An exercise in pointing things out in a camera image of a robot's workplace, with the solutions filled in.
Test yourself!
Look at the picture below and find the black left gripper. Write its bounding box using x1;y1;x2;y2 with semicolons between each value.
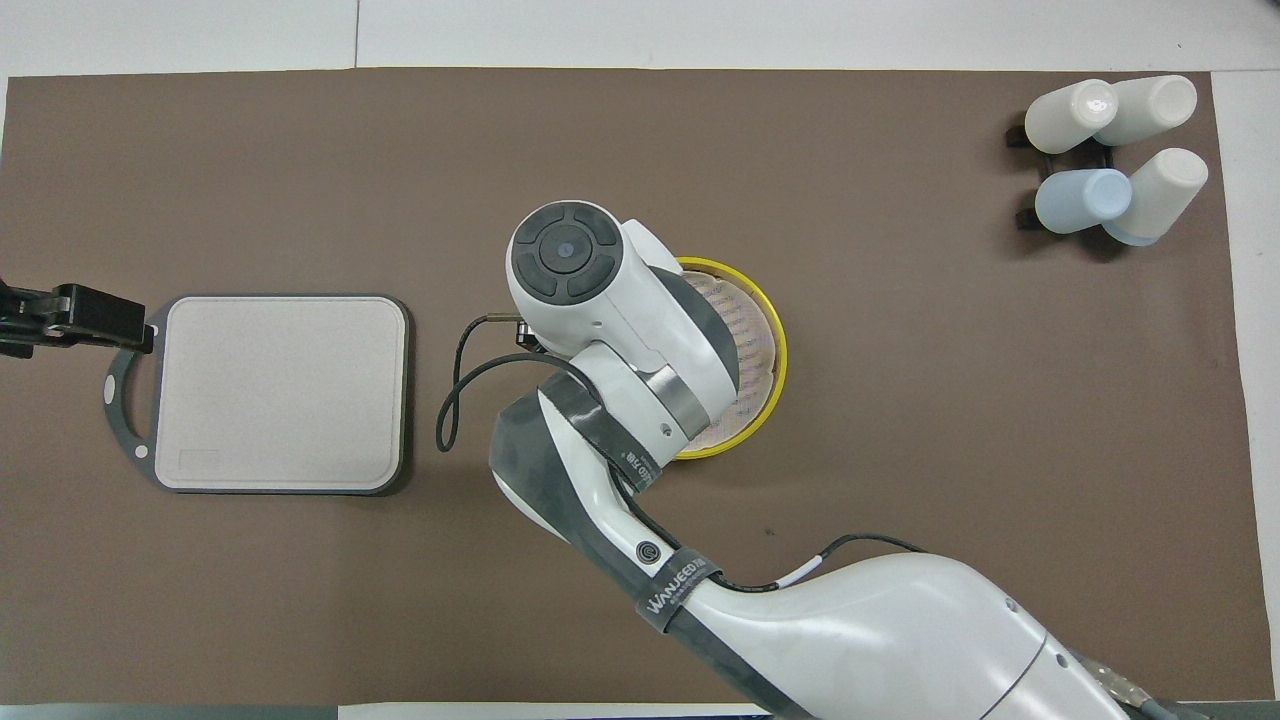
0;284;157;359

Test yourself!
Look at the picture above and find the white cutting board grey rim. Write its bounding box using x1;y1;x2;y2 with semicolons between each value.
103;293;412;497

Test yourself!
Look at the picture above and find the brown table mat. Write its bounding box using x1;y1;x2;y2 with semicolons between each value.
0;68;1251;706

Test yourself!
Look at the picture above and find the black cup rack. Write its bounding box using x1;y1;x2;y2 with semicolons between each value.
1005;120;1117;232

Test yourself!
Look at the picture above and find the light blue cup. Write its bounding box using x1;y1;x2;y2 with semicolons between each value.
1035;168;1134;235

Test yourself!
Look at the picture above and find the white cup with blue rim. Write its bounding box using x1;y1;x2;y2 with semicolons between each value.
1095;75;1198;148
1103;148;1209;247

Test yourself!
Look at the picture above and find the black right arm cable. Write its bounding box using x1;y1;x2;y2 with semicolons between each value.
436;313;933;593

